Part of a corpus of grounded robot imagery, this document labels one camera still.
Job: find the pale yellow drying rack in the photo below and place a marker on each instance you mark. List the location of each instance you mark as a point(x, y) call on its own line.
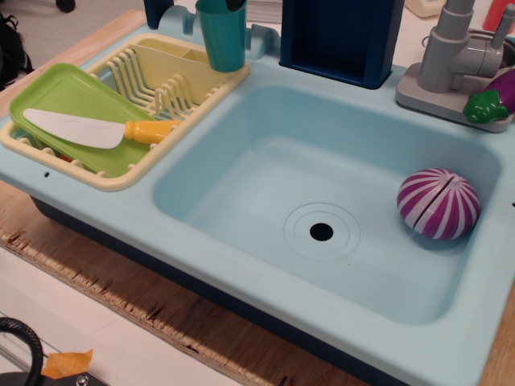
point(166, 78)

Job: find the dark blue back panel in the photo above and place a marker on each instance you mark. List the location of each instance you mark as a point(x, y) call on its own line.
point(345, 40)

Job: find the green plastic tray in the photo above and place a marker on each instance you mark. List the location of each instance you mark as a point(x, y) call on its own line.
point(64, 88)

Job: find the light blue toy sink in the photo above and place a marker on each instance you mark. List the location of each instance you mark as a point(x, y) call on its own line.
point(276, 214)

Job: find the orange tape piece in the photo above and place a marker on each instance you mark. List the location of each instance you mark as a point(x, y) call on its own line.
point(61, 365)

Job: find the toy knife yellow handle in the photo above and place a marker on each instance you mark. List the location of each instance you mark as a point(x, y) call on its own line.
point(97, 133)

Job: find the red orange container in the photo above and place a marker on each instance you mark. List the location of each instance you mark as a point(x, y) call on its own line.
point(500, 16)

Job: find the teal plastic cup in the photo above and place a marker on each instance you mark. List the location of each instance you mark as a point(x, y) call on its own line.
point(224, 33)

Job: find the grey toy faucet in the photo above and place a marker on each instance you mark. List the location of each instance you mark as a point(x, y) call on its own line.
point(454, 67)

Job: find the black backpack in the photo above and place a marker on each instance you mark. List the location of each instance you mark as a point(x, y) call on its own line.
point(14, 59)

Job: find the purple striped toy onion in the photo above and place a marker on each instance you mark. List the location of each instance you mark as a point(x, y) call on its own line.
point(438, 204)

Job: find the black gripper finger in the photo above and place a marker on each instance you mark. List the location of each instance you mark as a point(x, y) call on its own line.
point(235, 5)

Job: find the cream white object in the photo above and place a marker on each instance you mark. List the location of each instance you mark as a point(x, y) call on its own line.
point(425, 8)

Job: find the purple toy eggplant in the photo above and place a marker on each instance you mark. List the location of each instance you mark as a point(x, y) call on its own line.
point(494, 103)

